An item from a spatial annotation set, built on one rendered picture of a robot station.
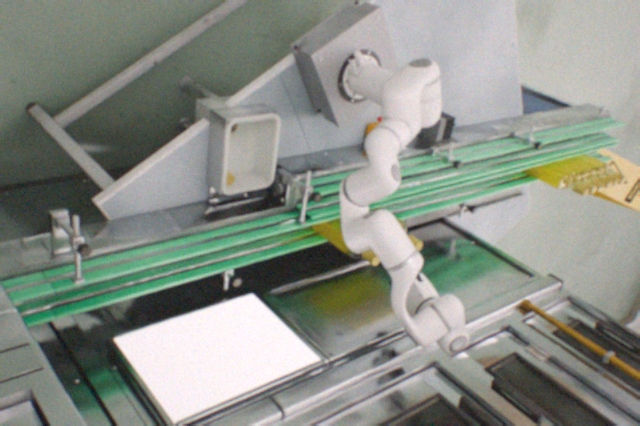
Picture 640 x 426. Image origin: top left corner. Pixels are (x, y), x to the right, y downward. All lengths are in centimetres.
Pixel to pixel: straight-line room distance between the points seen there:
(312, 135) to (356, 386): 81
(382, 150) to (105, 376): 82
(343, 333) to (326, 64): 73
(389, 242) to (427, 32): 98
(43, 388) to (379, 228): 76
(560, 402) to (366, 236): 70
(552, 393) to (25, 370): 129
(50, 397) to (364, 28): 128
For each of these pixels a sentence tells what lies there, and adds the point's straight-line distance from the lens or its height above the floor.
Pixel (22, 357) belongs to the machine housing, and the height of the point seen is 136.
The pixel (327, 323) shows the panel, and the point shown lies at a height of 120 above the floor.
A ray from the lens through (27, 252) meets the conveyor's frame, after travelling 167.
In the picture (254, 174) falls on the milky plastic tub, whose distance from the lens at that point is 192.
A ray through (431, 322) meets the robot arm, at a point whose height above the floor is 149.
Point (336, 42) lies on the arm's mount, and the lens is 184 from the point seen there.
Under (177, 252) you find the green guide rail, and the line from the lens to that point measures 169.
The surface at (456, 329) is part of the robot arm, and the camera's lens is 158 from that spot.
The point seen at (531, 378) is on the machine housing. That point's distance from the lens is 189.
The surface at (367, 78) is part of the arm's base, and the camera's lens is 183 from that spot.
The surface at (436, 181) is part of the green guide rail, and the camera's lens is 226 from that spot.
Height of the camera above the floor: 219
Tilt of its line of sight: 40 degrees down
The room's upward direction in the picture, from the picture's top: 126 degrees clockwise
